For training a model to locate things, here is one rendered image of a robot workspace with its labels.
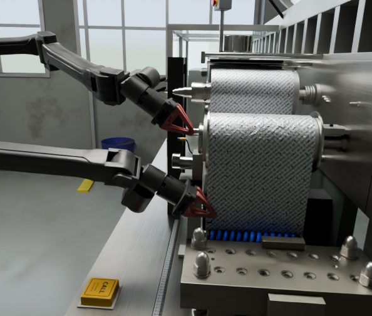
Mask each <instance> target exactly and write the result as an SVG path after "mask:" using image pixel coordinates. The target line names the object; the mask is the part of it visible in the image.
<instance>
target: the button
mask: <svg viewBox="0 0 372 316"><path fill-rule="evenodd" d="M118 289H119V279H111V278H91V279H90V280H89V282H88V284H87V286H86V288H85V290H84V291H83V293H82V295H81V304H82V305H93V306H102V307H111V306H112V303H113V301H114V299H115V296H116V293H117V291H118Z"/></svg>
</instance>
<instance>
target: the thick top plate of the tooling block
mask: <svg viewBox="0 0 372 316"><path fill-rule="evenodd" d="M191 243H192V239H189V238H187V240H186V245H185V254H184V259H183V267H182V276H181V281H180V308H188V309H198V310H215V311H225V312H242V313H259V314H266V307H267V296H268V293H278V294H288V295H307V296H317V297H323V299H324V301H325V303H326V307H325V311H324V316H372V289H369V288H366V287H364V286H362V285H360V284H359V283H358V277H360V274H361V270H362V269H363V266H364V264H365V263H367V262H369V261H371V260H370V259H369V258H368V257H367V255H366V254H365V252H364V251H363V250H362V249H361V248H358V250H357V255H358V257H357V259H354V260H350V259H347V258H345V257H343V256H341V255H340V254H339V251H340V250H341V247H333V246H312V245H306V246H305V250H285V249H274V248H262V246H261V243H256V242H245V241H222V240H207V241H206V244H207V247H206V249H204V250H194V249H193V248H191ZM202 251H203V252H205V253H207V254H208V256H209V263H210V270H211V275H210V276H209V277H207V278H198V277H196V276H195V275H194V274H193V269H194V262H195V259H196V256H197V254H198V253H200V252H202Z"/></svg>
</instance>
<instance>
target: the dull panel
mask: <svg viewBox="0 0 372 316"><path fill-rule="evenodd" d="M309 188H310V189H324V190H325V191H326V192H327V193H328V194H329V195H330V197H331V198H332V199H333V202H332V206H331V214H330V218H329V225H328V233H327V237H326V244H325V246H333V247H342V245H343V243H344V239H345V238H346V237H347V236H352V235H353V232H354V226H355V222H356V215H357V212H358V207H357V205H355V203H354V202H352V200H350V198H349V197H347V195H345V193H344V192H342V190H340V188H339V187H338V186H337V185H335V183H334V182H333V181H332V180H331V179H330V178H329V177H328V176H327V175H326V174H325V173H324V172H323V171H322V170H321V169H320V168H319V167H318V169H317V170H316V171H315V172H314V173H311V180H310V185H309Z"/></svg>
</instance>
